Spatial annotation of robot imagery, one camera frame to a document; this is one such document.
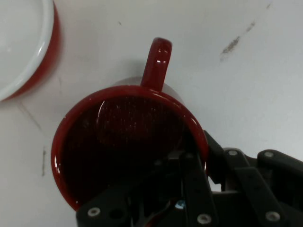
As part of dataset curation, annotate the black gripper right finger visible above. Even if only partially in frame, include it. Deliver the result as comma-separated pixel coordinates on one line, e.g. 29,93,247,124
203,130,303,227

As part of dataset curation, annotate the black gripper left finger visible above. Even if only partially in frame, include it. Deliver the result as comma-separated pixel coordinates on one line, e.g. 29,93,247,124
75,151,220,227

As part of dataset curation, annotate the red enamel mug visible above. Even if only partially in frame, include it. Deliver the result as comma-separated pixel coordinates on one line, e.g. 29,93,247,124
51,37,210,212

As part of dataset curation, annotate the red bowl white inside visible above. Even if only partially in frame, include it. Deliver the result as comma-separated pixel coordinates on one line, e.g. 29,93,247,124
0,0,63,103

